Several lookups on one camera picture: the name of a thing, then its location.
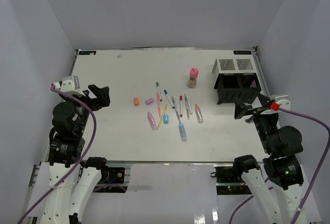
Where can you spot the purple highlighter cap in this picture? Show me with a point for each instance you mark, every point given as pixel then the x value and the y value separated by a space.
pixel 149 101

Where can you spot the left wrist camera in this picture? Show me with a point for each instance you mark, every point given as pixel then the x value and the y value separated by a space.
pixel 67 84

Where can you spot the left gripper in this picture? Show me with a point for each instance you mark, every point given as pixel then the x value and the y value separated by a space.
pixel 102 98

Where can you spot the right blue table label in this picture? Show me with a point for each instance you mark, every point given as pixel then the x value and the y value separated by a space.
pixel 242 52

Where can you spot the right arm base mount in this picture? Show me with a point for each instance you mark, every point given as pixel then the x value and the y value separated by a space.
pixel 228 183

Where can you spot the orange highlighter cap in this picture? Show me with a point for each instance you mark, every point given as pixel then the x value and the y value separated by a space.
pixel 136 101

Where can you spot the green capped marker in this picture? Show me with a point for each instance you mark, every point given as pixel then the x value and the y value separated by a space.
pixel 158 91

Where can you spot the white mesh organizer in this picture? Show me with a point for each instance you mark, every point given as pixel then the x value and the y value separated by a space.
pixel 233 66

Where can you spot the red capped marker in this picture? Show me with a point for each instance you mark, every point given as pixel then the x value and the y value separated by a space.
pixel 181 106

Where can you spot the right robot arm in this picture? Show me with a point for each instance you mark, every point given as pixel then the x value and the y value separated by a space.
pixel 281 166

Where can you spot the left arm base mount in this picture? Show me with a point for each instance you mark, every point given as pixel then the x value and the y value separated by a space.
pixel 114 180

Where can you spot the blue highlighter cap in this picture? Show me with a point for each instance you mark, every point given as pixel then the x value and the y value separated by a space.
pixel 166 118

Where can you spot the blue table label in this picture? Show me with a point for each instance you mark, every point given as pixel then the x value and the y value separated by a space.
pixel 242 52
pixel 86 52

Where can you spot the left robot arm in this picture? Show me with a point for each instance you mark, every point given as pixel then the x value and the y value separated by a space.
pixel 72 181

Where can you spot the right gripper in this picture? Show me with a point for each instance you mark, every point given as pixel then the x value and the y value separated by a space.
pixel 240 108

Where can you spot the yellow slim highlighter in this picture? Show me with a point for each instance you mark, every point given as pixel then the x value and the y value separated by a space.
pixel 162 115

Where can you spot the black mesh organizer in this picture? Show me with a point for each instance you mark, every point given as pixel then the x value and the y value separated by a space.
pixel 246 87

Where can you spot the left blue table label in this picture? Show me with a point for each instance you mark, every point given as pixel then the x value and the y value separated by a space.
pixel 86 52

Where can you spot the orange stubby highlighter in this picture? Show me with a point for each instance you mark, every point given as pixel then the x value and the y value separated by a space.
pixel 198 114

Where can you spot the blue capped marker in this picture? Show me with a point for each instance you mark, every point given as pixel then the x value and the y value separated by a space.
pixel 169 99

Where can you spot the blue stubby highlighter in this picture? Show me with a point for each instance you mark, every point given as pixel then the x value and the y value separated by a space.
pixel 182 132

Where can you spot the pink stubby highlighter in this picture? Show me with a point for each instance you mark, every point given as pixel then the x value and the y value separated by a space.
pixel 151 121

